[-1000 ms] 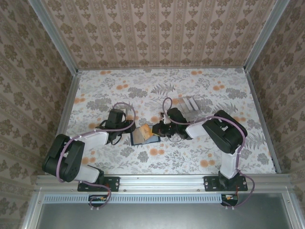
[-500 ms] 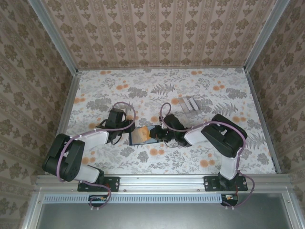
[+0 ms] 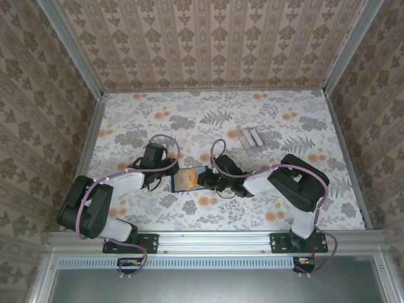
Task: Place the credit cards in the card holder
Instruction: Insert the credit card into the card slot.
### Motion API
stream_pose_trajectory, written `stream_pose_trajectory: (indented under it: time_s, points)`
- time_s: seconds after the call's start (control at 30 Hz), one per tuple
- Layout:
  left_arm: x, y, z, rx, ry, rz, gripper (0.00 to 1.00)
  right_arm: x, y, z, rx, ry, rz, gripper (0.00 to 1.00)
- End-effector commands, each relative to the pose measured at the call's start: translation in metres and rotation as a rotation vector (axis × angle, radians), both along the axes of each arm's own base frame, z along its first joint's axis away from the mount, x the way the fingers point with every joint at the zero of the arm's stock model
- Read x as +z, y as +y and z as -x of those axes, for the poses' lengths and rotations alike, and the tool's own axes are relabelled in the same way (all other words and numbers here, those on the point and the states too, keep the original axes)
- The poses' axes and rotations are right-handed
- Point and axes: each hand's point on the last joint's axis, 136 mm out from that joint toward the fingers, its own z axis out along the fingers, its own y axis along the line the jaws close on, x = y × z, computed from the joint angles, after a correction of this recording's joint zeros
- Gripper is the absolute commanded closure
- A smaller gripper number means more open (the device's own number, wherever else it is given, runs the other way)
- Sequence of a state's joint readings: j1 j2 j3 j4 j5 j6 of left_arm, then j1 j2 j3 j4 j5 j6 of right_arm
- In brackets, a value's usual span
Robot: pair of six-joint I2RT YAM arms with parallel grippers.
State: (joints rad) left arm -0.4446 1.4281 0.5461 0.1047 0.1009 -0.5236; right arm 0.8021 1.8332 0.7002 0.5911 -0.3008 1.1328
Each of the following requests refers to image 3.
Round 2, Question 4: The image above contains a navy blue card holder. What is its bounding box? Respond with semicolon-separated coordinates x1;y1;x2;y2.
170;165;210;194

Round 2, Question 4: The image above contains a grey metal sheet panel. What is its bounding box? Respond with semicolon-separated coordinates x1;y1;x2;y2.
30;254;401;303

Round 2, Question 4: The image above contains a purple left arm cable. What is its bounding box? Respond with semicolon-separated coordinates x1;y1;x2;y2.
75;133;182;277

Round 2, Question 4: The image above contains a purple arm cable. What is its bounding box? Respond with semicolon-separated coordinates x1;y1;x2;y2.
210;138;339;278
75;133;182;277

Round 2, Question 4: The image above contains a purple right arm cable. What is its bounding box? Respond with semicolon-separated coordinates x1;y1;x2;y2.
210;138;339;278

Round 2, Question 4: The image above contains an aluminium front frame rail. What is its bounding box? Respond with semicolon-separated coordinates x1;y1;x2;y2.
47;230;388;254

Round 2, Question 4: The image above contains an aluminium side frame rail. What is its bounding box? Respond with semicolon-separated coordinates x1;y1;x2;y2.
324;92;374;230
59;93;109;232

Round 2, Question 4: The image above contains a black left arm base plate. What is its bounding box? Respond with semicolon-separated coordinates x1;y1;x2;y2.
102;232;159;254

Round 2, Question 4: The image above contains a white slotted cable duct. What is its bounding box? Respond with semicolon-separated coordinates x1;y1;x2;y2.
58;256;296;270

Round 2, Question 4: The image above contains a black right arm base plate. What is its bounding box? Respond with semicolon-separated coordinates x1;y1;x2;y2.
270;232;330;254

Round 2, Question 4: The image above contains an aluminium back frame rail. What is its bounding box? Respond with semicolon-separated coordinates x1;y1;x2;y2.
102;87;326;95

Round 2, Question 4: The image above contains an aluminium frame post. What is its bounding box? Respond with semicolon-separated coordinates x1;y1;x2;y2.
37;0;105;97
323;0;388;95

